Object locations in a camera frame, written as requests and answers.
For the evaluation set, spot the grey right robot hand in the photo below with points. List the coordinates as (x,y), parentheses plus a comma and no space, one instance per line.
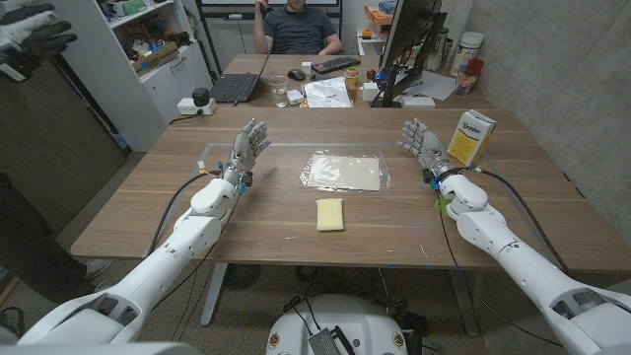
(426,145)

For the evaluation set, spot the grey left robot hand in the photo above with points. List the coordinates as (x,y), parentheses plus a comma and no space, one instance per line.
(241,153)

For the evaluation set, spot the yellow sponge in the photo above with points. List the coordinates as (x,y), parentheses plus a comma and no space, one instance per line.
(329,214)

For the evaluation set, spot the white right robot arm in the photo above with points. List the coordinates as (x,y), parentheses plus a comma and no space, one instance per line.
(522,261)

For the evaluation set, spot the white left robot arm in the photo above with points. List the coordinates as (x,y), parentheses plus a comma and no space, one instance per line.
(162,266)

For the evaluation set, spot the white and yellow carton box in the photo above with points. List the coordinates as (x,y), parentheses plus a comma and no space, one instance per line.
(470,137)

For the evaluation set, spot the green block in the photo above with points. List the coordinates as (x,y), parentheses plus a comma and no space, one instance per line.
(441,204)

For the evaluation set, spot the small white box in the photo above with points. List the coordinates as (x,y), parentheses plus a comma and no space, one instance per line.
(370,92)

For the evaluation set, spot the small wooden block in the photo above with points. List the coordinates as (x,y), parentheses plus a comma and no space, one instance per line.
(351,92)

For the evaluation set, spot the brown cardboard box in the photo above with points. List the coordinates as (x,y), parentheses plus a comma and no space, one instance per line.
(155,58)

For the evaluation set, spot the white paper sheet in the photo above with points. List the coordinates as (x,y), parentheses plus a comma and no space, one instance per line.
(436,85)

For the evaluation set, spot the black laptop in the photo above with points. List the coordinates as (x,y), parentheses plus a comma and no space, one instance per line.
(235,88)

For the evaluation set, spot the black round plug adapter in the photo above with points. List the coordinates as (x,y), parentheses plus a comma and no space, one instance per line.
(200,96)

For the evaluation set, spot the clear drinking glass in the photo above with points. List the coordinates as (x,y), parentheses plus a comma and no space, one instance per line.
(279,91)

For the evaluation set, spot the white power strip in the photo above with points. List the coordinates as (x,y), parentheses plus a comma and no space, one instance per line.
(185,106)

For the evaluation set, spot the small white charger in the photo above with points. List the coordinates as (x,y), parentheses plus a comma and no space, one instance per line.
(295,96)

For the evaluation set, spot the blue plastic object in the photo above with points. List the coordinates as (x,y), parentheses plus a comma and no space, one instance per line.
(380,77)

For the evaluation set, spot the clear bag with beige board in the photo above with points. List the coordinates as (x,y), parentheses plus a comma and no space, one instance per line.
(345,171)

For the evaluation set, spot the clear bottle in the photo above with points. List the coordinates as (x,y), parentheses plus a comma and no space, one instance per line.
(435,59)

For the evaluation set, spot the red ball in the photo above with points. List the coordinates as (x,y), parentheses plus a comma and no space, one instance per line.
(371,74)

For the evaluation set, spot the black computer mouse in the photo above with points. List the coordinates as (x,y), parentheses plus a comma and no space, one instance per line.
(296,74)

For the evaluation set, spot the white shelf cabinet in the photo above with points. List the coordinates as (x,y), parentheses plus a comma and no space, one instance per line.
(162,93)

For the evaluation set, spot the white labelled canister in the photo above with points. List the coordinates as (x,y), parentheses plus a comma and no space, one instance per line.
(467,51)

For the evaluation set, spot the colourful stacking toy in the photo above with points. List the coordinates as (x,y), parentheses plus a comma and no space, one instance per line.
(351,75)

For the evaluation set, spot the small white cube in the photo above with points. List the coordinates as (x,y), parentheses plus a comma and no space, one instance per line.
(306,68)

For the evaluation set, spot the black computer monitor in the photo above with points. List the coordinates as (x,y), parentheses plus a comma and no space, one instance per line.
(409,27)

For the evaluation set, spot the black keyboard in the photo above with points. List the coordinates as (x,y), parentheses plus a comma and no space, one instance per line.
(336,64)

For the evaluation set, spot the black round floor fan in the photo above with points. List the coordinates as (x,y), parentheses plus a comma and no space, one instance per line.
(241,276)

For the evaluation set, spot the seated person in dark shirt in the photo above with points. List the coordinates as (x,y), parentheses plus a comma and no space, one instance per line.
(298,29)

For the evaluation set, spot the grey table leg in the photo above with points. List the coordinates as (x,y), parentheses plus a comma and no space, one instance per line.
(464,305)
(213,296)

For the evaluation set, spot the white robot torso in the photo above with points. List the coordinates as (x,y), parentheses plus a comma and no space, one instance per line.
(337,320)

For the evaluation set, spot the grey finned module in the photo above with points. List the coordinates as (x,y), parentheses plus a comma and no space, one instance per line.
(324,342)

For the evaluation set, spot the grey black operator glove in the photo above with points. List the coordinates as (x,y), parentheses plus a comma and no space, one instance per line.
(49,44)
(27,24)

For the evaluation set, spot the whiteboard with black frame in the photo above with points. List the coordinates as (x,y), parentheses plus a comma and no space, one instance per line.
(266,2)

